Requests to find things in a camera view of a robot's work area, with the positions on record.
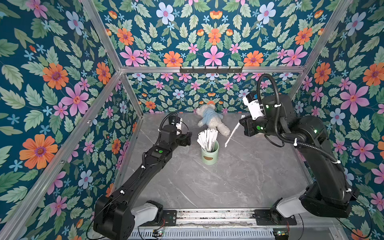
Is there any green metal straw cup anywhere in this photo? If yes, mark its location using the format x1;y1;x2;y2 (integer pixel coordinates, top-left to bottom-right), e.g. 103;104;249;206
201;141;220;165

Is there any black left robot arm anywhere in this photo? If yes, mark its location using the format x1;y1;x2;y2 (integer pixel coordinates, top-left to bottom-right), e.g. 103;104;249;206
93;125;192;240

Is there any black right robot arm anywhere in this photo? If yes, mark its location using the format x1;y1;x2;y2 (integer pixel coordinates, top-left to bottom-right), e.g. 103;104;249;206
239;92;358;218

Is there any bundle of wrapped straws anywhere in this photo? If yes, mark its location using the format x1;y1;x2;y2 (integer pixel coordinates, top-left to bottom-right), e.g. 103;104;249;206
197;129;219;153

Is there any white teddy bear blue shirt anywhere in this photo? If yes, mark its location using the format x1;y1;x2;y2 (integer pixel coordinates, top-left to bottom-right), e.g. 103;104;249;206
196;104;231;137

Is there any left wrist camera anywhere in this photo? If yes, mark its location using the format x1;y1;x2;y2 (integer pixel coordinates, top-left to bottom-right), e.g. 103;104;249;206
175;117;183;130

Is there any black wall hook rail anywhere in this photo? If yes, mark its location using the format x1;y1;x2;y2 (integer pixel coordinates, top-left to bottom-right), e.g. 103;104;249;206
179;66;243;75

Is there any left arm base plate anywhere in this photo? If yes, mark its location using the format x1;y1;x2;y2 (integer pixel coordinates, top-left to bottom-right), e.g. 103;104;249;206
141;210;178;227

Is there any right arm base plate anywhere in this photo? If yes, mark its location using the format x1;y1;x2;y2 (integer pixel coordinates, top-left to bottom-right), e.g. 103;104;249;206
253;209;298;226

